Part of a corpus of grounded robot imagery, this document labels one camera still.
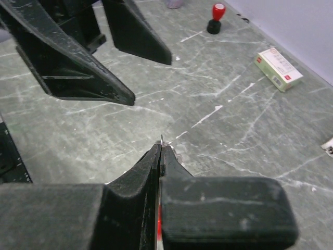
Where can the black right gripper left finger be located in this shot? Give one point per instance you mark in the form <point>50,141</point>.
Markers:
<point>117,215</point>

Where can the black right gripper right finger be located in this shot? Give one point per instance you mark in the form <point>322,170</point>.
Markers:
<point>223,212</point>

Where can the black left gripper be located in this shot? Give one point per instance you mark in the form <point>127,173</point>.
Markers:
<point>56,38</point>

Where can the clear jar of paperclips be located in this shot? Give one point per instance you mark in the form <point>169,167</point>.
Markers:
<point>174,4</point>

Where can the red and black stamp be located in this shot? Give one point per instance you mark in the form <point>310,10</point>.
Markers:
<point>214,25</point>

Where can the white stapler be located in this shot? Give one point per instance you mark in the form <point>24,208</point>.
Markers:
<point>328,147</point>

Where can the green and white staples box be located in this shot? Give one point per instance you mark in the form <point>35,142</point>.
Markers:
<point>278,69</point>

